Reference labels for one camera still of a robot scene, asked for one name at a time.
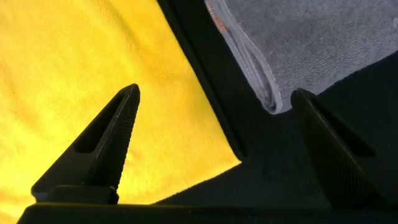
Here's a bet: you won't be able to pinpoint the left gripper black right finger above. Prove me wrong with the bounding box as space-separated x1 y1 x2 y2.
290 88 386 209

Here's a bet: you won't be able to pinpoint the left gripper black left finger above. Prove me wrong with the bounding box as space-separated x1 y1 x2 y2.
30 83 141 205

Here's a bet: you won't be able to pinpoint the yellow microfibre towel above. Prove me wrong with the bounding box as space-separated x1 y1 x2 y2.
0 0 243 224

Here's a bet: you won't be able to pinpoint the grey towel with orange marks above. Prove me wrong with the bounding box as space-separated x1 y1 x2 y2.
203 0 398 115

